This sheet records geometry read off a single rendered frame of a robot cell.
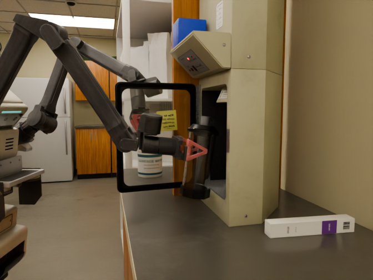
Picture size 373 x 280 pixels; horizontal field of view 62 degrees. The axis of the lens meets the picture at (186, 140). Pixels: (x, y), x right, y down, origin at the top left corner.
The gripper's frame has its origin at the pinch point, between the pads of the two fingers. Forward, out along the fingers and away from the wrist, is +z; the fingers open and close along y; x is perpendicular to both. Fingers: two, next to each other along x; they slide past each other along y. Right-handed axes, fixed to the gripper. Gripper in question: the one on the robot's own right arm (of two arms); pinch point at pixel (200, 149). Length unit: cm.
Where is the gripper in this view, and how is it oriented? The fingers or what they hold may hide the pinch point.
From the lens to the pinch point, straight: 104.4
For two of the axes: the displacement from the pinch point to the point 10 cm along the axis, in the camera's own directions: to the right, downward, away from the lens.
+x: -1.2, 9.9, 0.8
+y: -2.6, -1.1, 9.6
